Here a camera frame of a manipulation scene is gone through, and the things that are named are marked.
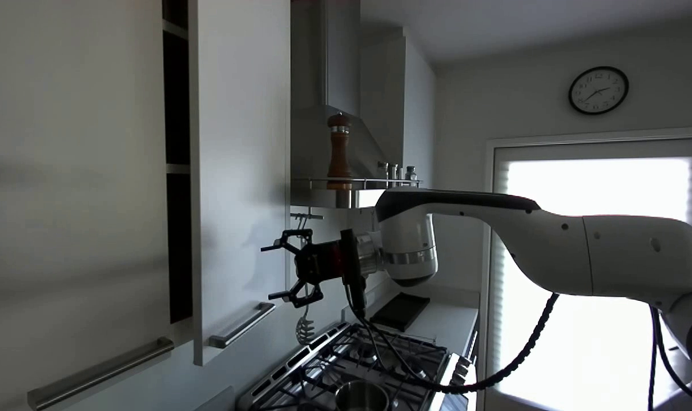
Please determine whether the brown wooden pepper mill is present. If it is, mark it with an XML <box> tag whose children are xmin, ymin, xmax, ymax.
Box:
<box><xmin>324</xmin><ymin>109</ymin><xmax>353</xmax><ymax>191</ymax></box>

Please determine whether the wooden cupboard with shelves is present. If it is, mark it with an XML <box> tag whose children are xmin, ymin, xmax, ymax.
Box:
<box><xmin>158</xmin><ymin>0</ymin><xmax>195</xmax><ymax>346</ymax></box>

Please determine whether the black braided cable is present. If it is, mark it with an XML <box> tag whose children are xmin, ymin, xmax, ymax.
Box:
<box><xmin>359</xmin><ymin>289</ymin><xmax>561</xmax><ymax>395</ymax></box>

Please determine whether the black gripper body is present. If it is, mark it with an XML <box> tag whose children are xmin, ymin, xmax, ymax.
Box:
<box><xmin>291</xmin><ymin>234</ymin><xmax>353</xmax><ymax>289</ymax></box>

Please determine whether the white fixed cupboard door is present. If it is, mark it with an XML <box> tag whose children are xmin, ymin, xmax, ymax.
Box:
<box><xmin>0</xmin><ymin>0</ymin><xmax>173</xmax><ymax>411</ymax></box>

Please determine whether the thin black cable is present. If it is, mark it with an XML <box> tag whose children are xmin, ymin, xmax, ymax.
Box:
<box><xmin>646</xmin><ymin>305</ymin><xmax>692</xmax><ymax>411</ymax></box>

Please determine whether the white wall cabinet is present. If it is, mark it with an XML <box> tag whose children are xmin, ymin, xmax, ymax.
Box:
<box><xmin>355</xmin><ymin>24</ymin><xmax>439</xmax><ymax>195</ymax></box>

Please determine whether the round black wall clock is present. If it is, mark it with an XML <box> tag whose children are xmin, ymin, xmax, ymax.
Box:
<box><xmin>566</xmin><ymin>63</ymin><xmax>629</xmax><ymax>115</ymax></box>

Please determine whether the black flat board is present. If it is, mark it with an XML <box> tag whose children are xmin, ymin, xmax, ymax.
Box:
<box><xmin>370</xmin><ymin>289</ymin><xmax>431</xmax><ymax>332</ymax></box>

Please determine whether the long silver bar handle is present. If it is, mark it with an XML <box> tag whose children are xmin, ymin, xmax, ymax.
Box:
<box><xmin>25</xmin><ymin>336</ymin><xmax>175</xmax><ymax>411</ymax></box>

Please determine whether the window with white blind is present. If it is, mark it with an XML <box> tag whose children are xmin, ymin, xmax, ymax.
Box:
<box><xmin>484</xmin><ymin>135</ymin><xmax>692</xmax><ymax>411</ymax></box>

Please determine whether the silver bar handle on hinged door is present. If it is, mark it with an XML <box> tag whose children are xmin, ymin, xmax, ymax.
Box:
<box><xmin>204</xmin><ymin>298</ymin><xmax>279</xmax><ymax>352</ymax></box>

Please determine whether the gas stove with black grates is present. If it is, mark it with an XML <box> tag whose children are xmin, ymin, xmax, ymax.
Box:
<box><xmin>232</xmin><ymin>320</ymin><xmax>477</xmax><ymax>411</ymax></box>

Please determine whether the steel range hood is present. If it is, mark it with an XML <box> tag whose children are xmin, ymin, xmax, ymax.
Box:
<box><xmin>287</xmin><ymin>0</ymin><xmax>431</xmax><ymax>211</ymax></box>

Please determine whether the hanging metal whisk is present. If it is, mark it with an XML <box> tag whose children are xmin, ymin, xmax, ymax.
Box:
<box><xmin>291</xmin><ymin>304</ymin><xmax>318</xmax><ymax>346</ymax></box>

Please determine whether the white hinged cupboard door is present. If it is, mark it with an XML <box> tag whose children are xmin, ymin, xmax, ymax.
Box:
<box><xmin>187</xmin><ymin>0</ymin><xmax>294</xmax><ymax>368</ymax></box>

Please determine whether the steel pot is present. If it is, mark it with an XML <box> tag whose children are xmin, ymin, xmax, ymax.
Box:
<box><xmin>331</xmin><ymin>378</ymin><xmax>394</xmax><ymax>411</ymax></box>

